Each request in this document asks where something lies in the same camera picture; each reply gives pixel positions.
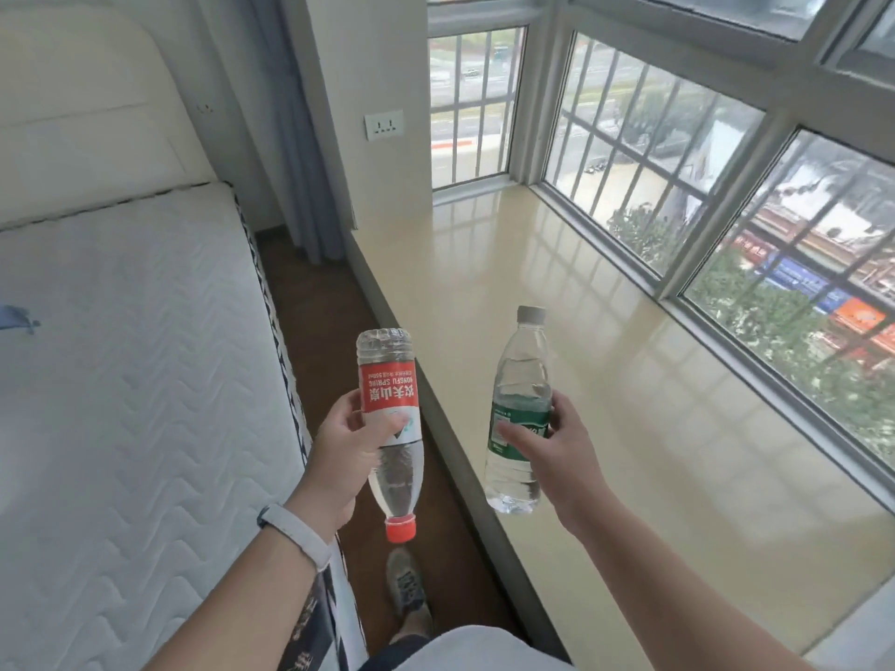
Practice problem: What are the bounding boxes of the wide barred window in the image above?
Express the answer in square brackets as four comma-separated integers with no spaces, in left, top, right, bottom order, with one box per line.
[535,0,895,491]

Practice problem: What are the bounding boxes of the grey curtain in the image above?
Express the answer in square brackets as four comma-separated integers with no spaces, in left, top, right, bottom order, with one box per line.
[238,0,348,265]

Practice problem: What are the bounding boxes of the person's right forearm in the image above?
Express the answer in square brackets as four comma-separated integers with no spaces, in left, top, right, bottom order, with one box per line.
[559,490,816,671]

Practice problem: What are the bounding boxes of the white wristband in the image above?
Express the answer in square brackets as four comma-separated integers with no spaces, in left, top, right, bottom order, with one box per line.
[256,503,334,573]

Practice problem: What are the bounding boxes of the white shirt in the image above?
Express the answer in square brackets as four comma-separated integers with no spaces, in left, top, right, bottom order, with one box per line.
[392,624,576,671]

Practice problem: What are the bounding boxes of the person's left hand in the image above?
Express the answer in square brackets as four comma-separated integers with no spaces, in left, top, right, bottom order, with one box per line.
[285,389,412,534]

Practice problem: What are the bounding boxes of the person's right hand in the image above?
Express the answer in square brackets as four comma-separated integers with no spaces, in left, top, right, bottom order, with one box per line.
[496,391,614,539]

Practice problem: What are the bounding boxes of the white wall socket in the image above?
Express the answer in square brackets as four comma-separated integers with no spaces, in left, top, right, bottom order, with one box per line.
[364,109,406,142]

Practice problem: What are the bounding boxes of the white quilted mattress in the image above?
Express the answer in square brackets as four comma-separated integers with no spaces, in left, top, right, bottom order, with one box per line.
[0,180,369,671]

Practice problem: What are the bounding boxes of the red label water bottle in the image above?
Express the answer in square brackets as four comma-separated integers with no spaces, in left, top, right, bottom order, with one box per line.
[356,328,426,545]

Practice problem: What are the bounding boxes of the green label water bottle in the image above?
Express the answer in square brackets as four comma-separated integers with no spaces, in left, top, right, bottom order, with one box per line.
[484,305,554,516]

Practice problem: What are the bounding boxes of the person's left forearm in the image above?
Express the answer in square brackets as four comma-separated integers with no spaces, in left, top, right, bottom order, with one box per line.
[143,508,338,671]

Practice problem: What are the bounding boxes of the narrow barred window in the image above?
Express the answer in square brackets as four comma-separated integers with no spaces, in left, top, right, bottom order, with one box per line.
[427,0,536,194]

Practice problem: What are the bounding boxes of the grey shoe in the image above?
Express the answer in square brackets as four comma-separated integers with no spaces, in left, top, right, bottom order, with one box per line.
[385,545,434,641]

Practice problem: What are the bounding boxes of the blue cloth piece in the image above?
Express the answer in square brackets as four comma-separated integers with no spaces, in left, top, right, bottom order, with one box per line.
[0,303,41,335]

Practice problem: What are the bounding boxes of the cream padded headboard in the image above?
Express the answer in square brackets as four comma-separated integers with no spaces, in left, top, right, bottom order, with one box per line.
[0,1,219,233]

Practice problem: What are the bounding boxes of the dark shorts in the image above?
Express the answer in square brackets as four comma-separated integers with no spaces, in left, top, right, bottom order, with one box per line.
[359,634,429,671]

